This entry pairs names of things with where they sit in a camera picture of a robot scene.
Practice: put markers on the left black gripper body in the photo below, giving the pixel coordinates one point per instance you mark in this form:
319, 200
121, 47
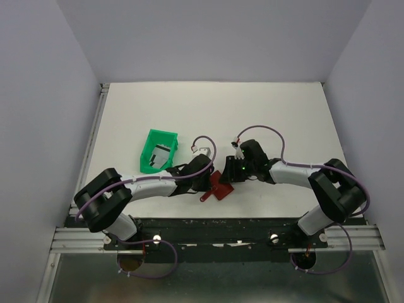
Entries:
201, 185

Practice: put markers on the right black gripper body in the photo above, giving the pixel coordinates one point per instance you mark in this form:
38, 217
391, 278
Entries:
241, 169

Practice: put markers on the red card holder wallet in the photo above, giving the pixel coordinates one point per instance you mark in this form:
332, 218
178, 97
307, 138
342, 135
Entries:
219, 190

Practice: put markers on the green plastic card tray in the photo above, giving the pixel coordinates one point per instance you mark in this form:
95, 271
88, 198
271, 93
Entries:
158, 137

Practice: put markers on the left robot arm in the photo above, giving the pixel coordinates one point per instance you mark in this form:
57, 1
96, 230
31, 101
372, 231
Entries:
102, 201

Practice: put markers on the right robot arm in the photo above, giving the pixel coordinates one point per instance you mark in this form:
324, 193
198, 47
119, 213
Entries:
337, 191

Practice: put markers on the silver card in tray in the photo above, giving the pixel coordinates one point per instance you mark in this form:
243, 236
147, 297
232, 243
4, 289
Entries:
159, 156

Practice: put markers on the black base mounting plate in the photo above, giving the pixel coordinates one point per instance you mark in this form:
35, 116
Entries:
217, 240

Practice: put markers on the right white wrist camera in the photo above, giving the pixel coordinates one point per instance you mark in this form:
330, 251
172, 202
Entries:
236, 144

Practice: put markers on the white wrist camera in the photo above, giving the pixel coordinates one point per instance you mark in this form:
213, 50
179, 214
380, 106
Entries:
236, 144
206, 151

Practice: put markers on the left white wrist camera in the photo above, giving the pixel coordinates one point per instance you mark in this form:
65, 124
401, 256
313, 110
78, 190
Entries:
206, 151

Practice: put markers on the front aluminium rail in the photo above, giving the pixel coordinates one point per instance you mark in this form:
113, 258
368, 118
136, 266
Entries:
357, 237

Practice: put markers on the aluminium rail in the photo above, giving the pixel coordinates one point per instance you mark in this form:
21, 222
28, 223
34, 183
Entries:
357, 237
86, 163

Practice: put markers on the left aluminium rail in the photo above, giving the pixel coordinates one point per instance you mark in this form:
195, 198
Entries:
86, 163

